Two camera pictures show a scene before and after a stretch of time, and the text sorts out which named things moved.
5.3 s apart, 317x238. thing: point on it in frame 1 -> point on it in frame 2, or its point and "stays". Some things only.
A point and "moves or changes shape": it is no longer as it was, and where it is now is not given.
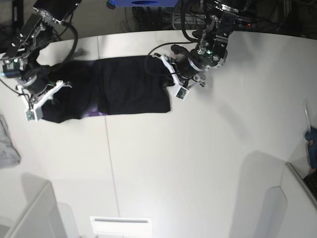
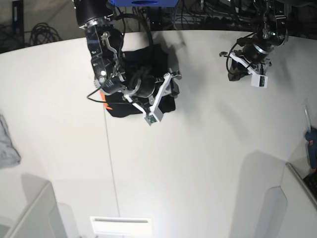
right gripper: (186, 68) -> (254, 54)
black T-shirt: (108, 86) moves or changes shape
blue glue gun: (311, 137) stays
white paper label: (114, 225) stays
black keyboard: (311, 181) stays
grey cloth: (10, 155) stays
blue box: (112, 4) stays
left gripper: (37, 83) -> (144, 87)
